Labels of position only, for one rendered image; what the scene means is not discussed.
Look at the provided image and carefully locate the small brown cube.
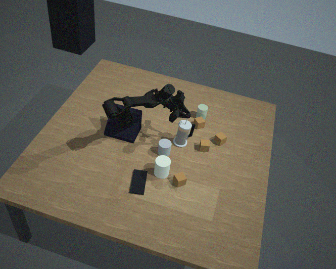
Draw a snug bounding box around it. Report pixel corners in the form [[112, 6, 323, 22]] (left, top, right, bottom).
[[200, 139, 210, 152], [214, 132, 227, 146], [194, 117, 206, 129], [173, 172, 187, 188]]

